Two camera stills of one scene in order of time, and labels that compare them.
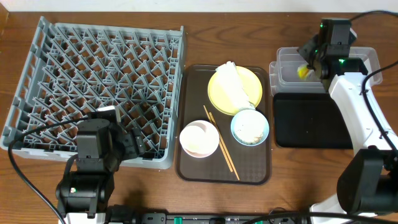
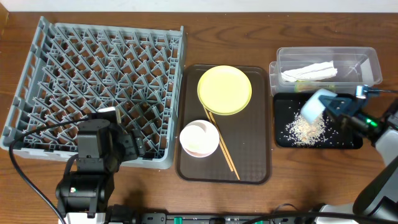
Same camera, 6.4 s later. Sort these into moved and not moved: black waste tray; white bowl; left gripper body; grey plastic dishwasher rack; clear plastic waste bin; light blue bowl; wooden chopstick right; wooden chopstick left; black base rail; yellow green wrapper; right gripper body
Moved: yellow green wrapper; right gripper body; light blue bowl
Not moved: white bowl; wooden chopstick right; black base rail; black waste tray; wooden chopstick left; grey plastic dishwasher rack; left gripper body; clear plastic waste bin
